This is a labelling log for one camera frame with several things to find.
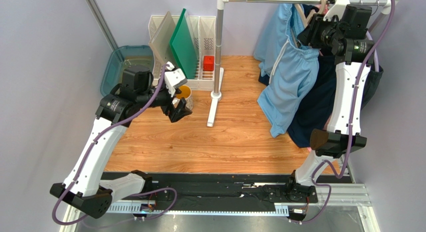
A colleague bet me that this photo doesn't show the grey cutting board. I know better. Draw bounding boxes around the grey cutting board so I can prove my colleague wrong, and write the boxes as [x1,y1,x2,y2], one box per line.
[148,11,177,66]

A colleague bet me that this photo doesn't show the green cutting board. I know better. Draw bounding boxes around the green cutting board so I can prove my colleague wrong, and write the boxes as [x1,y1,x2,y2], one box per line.
[169,8,199,80]

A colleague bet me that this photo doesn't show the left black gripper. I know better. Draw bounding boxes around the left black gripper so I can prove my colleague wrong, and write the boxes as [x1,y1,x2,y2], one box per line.
[137,79,192,122]

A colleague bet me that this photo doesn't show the lavender plastic hanger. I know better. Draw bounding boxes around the lavender plastic hanger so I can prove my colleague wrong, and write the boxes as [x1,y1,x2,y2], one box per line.
[366,31,380,72]

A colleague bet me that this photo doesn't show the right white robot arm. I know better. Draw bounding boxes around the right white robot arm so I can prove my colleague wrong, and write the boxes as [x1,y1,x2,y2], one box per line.
[286,5,381,202]

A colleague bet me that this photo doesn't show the black shorts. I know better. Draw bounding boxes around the black shorts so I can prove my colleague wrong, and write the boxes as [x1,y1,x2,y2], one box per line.
[360,65,384,110]

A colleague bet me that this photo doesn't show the silver clothes rack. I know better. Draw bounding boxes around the silver clothes rack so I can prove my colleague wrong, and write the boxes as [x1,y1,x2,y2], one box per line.
[206,0,401,127]

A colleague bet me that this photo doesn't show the beige plastic hanger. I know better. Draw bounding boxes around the beige plastic hanger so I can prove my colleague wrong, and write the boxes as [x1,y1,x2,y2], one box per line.
[289,0,328,49]

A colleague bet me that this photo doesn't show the white floral mug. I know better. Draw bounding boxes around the white floral mug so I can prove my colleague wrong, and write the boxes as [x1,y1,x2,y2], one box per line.
[174,85,194,111]

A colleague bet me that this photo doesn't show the teal plastic basket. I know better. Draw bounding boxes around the teal plastic basket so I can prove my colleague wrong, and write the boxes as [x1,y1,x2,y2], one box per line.
[100,45,155,97]

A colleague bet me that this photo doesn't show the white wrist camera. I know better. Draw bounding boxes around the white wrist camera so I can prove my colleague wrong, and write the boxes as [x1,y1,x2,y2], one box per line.
[164,61,188,98]
[323,0,350,22]

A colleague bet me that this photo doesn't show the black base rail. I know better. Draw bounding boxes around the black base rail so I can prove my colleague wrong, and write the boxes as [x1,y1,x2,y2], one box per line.
[99,171,353,214]

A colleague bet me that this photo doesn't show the grey metal wall pole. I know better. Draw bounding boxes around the grey metal wall pole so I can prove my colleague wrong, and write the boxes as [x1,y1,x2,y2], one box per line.
[85,0,119,51]

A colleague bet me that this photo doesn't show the red cube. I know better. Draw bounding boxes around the red cube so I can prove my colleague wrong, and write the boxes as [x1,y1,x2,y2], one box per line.
[202,55,215,72]

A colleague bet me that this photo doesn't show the white dish rack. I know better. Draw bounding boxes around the white dish rack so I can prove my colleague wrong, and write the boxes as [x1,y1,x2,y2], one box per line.
[148,15,216,91]

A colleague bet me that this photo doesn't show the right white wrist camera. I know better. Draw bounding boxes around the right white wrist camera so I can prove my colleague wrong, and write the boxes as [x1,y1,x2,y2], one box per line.
[323,0,350,22]

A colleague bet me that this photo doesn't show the navy blue shorts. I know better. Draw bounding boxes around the navy blue shorts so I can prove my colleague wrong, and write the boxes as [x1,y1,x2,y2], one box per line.
[258,4,339,149]

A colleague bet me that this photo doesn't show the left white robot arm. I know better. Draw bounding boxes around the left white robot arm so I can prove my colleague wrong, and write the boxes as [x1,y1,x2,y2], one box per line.
[50,62,192,219]

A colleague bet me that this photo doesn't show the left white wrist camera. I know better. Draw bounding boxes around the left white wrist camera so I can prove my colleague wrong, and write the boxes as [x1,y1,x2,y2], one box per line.
[164,61,188,98]

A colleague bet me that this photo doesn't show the light blue shorts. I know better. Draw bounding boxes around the light blue shorts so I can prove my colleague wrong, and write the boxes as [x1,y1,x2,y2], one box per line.
[253,3,320,138]

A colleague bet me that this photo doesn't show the pink patterned shorts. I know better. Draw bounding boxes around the pink patterned shorts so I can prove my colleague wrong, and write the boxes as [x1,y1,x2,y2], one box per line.
[307,4,330,151]

